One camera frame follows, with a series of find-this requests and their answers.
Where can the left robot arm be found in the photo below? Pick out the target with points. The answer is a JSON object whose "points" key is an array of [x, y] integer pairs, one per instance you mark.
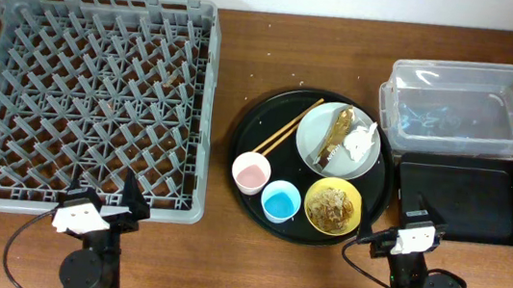
{"points": [[97, 263]]}

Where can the wooden chopstick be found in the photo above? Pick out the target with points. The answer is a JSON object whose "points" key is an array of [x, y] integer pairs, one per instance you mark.
{"points": [[295, 120], [279, 137]]}

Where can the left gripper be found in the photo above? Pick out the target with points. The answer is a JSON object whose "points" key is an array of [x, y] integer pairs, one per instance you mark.
{"points": [[132, 196]]}

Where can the blue plastic cup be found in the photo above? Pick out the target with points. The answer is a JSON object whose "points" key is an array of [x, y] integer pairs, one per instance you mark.
{"points": [[280, 201]]}

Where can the round black tray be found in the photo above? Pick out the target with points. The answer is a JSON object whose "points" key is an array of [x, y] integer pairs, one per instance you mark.
{"points": [[375, 186]]}

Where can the upper wooden chopstick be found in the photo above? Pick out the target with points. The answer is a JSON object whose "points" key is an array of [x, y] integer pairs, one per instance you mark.
{"points": [[295, 120]]}

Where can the white tissue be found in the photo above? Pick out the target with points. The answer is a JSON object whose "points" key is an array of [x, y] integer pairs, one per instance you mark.
{"points": [[359, 141]]}

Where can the black rectangular tray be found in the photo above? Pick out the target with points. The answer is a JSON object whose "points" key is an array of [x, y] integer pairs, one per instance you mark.
{"points": [[474, 196]]}

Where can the pink plastic cup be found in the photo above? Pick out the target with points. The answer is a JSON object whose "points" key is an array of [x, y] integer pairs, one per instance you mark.
{"points": [[251, 172]]}

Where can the gold snack wrapper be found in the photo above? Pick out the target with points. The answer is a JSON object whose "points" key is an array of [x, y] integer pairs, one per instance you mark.
{"points": [[335, 136]]}

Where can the lower wooden chopstick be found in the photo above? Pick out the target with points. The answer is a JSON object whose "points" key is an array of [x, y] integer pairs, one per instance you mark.
{"points": [[279, 137]]}

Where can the clear plastic bin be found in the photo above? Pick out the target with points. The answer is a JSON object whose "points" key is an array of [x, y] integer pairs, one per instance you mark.
{"points": [[442, 107]]}

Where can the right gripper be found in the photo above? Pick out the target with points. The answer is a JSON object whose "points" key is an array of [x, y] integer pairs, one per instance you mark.
{"points": [[382, 246]]}

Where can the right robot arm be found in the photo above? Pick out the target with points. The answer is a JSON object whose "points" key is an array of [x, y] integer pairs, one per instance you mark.
{"points": [[410, 270]]}

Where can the grey round plate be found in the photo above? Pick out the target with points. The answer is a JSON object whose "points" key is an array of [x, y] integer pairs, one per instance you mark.
{"points": [[350, 159]]}

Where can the yellow bowl with food scraps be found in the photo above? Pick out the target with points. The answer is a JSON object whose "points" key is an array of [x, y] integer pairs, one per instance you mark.
{"points": [[333, 206]]}

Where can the grey plastic dishwasher rack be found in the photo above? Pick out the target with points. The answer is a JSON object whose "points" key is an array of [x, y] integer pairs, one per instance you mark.
{"points": [[91, 90]]}

